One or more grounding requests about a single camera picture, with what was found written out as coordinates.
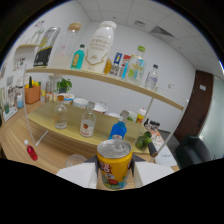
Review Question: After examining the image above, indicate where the yellow juice can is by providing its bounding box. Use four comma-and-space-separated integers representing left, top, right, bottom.
96, 138, 133, 191

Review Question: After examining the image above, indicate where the red liquid bottle white cap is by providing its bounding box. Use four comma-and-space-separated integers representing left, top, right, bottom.
23, 139, 39, 162

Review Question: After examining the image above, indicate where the clear drinking glass with ice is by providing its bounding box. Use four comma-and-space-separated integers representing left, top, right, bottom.
65, 153, 88, 168

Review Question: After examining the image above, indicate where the black cylindrical tool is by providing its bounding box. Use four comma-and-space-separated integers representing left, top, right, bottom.
147, 141, 159, 158

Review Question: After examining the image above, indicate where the white notebook on table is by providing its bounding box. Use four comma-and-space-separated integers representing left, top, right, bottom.
146, 128, 178, 167

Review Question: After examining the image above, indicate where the glass jar of limes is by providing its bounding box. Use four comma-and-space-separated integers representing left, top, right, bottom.
134, 130, 154, 151

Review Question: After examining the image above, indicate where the clear bottle red label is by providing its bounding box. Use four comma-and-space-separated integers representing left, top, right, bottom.
79, 101, 97, 138

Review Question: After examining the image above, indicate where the blue liquid bottle silver cap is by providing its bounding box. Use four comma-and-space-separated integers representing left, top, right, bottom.
108, 110, 130, 141

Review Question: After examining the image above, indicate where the white bowl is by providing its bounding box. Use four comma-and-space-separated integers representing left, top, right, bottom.
72, 97, 89, 109

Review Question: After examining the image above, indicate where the white blue food tub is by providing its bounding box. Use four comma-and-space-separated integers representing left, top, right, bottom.
56, 93, 76, 104

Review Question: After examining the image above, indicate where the brown door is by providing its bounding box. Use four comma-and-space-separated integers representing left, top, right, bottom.
173, 69, 214, 144

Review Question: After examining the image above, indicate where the white tray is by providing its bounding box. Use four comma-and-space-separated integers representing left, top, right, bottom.
1, 105, 18, 123

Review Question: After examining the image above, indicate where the green potted plant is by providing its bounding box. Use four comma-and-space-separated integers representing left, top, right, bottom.
55, 77, 73, 94

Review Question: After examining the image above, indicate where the light blue small bottle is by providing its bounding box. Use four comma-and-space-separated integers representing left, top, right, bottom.
15, 93, 25, 110

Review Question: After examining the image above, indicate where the clear bottle blue cap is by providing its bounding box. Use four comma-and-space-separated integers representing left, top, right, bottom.
144, 64, 159, 91

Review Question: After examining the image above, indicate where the amber honey bottle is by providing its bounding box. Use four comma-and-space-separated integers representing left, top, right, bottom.
103, 57, 113, 76

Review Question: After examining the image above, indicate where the teal liquid bottle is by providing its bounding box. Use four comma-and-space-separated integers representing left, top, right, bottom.
70, 43, 86, 71

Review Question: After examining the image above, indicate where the large glass jar cork lid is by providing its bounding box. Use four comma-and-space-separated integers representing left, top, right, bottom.
51, 22, 83, 70

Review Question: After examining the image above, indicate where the large white milk bottle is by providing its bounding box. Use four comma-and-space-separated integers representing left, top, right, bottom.
81, 20, 118, 75

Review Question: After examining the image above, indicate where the large ceiling air vent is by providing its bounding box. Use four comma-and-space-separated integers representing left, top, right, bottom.
149, 25, 175, 38

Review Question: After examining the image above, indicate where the small square ceiling vent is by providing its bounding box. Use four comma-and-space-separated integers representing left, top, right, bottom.
133, 19, 146, 28

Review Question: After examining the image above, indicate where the two-tier wooden shelf white frame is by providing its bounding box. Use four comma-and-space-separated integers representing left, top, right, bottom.
22, 63, 189, 164

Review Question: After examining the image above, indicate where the blue yellow wall poster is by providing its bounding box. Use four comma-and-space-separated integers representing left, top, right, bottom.
109, 52, 123, 77

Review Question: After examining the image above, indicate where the wooden wall shelf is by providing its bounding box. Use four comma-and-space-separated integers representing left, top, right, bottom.
14, 43, 39, 52

